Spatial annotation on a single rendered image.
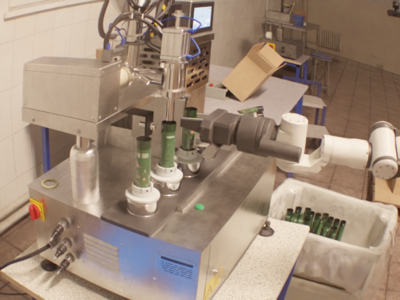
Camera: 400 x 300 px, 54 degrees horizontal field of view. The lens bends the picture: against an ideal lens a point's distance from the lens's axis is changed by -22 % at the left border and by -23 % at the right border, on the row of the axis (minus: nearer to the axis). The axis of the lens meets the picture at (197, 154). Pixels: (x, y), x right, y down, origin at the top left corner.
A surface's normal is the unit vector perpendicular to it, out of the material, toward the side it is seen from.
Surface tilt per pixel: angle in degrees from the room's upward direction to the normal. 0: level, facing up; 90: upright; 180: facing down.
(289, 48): 90
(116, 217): 0
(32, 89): 90
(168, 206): 0
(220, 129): 90
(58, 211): 90
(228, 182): 0
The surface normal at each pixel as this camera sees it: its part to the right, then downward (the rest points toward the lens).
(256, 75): -0.39, 0.33
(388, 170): -0.18, 0.82
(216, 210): 0.07, -0.91
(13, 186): 0.92, 0.22
